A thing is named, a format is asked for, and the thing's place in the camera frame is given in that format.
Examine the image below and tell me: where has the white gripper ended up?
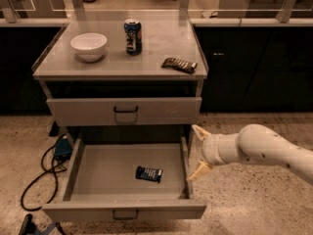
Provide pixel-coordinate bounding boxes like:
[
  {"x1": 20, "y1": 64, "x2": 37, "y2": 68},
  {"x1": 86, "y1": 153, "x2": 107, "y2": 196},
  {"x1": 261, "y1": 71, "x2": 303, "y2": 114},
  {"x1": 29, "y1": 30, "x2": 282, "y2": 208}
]
[{"x1": 188, "y1": 124, "x2": 242, "y2": 181}]

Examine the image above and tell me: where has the blue rxbar blueberry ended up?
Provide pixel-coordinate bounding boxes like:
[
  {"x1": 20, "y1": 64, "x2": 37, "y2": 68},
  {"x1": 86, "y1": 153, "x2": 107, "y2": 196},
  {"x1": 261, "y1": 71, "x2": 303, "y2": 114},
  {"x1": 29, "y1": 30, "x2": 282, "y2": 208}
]
[{"x1": 135, "y1": 166, "x2": 163, "y2": 183}]

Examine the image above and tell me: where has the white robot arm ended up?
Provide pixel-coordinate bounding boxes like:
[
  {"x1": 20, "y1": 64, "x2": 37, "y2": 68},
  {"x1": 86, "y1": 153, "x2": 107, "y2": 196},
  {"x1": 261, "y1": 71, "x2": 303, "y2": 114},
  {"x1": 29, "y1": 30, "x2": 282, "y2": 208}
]
[{"x1": 188, "y1": 124, "x2": 313, "y2": 184}]

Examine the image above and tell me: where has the closed top grey drawer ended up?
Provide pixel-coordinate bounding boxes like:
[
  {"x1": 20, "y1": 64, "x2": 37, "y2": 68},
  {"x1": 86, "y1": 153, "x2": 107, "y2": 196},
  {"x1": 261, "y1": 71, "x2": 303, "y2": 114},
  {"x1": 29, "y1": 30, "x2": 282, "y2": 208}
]
[{"x1": 47, "y1": 97, "x2": 201, "y2": 126}]

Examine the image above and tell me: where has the dark counter cabinet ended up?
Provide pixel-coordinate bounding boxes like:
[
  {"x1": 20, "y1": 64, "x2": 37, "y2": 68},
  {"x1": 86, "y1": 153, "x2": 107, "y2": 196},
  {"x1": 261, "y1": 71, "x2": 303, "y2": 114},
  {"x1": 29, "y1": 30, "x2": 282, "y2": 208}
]
[{"x1": 0, "y1": 25, "x2": 313, "y2": 112}]

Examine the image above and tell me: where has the open middle grey drawer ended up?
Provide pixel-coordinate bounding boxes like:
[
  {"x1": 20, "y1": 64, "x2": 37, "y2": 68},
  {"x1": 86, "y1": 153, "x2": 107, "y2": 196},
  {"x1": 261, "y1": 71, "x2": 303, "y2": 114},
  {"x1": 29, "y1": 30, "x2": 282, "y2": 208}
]
[{"x1": 43, "y1": 139, "x2": 206, "y2": 222}]

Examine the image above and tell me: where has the grey drawer cabinet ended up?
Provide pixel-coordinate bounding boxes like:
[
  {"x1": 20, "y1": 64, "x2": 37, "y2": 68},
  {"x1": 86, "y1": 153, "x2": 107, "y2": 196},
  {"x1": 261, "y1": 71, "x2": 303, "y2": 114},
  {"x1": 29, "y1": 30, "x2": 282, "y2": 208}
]
[{"x1": 33, "y1": 18, "x2": 207, "y2": 143}]

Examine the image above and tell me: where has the brown snack bar wrapper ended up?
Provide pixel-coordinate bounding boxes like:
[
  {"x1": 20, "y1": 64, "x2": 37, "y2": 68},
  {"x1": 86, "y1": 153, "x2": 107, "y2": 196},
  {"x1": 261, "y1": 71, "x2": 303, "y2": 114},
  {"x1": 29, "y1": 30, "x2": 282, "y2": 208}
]
[{"x1": 161, "y1": 58, "x2": 198, "y2": 74}]

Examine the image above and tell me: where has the blue power box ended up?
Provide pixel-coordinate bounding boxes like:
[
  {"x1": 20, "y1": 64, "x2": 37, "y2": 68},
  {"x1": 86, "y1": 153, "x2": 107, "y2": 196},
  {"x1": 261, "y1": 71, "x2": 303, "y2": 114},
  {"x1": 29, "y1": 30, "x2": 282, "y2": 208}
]
[{"x1": 54, "y1": 137, "x2": 72, "y2": 159}]

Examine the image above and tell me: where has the blue soda can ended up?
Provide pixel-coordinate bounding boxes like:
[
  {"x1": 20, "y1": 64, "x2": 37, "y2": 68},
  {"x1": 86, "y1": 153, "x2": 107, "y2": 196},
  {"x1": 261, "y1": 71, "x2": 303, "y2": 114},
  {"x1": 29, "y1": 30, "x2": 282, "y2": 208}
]
[{"x1": 124, "y1": 19, "x2": 142, "y2": 55}]

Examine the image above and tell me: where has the white bowl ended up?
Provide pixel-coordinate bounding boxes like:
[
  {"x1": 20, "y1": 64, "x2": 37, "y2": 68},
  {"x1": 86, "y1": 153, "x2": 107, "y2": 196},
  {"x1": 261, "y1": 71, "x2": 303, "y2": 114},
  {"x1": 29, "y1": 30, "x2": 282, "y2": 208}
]
[{"x1": 70, "y1": 33, "x2": 108, "y2": 63}]

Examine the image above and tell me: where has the black cable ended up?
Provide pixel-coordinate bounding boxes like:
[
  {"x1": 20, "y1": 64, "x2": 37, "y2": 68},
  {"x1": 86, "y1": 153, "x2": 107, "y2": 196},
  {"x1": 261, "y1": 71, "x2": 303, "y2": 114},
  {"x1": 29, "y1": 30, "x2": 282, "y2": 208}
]
[{"x1": 20, "y1": 144, "x2": 68, "y2": 212}]

